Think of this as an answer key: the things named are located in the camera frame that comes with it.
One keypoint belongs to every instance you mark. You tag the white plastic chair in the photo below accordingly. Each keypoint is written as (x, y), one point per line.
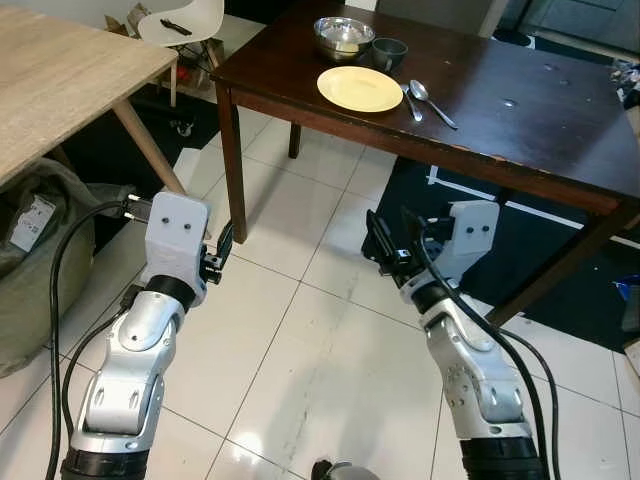
(195, 18)

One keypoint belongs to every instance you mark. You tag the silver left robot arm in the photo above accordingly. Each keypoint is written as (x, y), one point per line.
(130, 360)

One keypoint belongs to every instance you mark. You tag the grey robot foot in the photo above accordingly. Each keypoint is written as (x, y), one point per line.
(345, 471)

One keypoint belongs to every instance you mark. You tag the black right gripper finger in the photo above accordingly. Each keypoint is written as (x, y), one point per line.
(380, 240)

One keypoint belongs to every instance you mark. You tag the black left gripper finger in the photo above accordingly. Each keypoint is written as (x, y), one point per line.
(224, 245)

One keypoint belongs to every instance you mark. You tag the small silver fork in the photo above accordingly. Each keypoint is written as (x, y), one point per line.
(411, 101)

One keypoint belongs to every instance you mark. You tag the brown cardboard box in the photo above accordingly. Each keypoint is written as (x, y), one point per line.
(125, 22)

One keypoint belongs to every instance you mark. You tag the white bean bag label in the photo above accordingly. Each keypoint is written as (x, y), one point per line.
(32, 222)

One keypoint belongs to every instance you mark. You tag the large silver spoon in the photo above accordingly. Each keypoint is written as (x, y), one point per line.
(419, 90)

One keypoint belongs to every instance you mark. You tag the light wooden table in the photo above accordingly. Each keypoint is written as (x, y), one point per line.
(60, 80)

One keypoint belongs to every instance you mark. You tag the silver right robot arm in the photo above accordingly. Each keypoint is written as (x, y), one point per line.
(475, 380)

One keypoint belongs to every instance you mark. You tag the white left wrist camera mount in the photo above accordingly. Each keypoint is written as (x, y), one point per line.
(175, 245)

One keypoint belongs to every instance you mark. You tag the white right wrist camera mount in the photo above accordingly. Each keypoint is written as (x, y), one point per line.
(470, 235)

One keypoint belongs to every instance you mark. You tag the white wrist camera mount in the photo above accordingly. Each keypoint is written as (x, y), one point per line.
(175, 245)
(470, 235)

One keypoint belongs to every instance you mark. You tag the pile of black clutter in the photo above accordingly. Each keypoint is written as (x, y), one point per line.
(627, 82)

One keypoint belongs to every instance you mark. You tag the stainless steel bowl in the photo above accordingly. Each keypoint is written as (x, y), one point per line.
(344, 38)

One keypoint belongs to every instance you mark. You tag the dark floor rug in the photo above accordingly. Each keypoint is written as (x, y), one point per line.
(500, 250)

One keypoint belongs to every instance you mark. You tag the dark wooden dining table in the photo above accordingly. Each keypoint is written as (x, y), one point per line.
(530, 110)

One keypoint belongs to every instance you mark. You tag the yellow round plate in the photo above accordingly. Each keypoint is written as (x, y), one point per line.
(359, 89)

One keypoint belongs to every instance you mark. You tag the dark grey cup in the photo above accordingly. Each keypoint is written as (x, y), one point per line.
(389, 56)

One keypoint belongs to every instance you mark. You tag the olive green bean bag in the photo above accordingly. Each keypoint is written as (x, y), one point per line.
(40, 300)

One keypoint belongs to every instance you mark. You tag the small black object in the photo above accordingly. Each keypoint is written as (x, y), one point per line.
(175, 27)

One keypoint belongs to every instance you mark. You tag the round black stand base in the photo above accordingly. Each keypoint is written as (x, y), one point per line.
(515, 37)

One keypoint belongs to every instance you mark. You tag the blue plastic bin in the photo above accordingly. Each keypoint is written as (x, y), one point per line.
(626, 288)

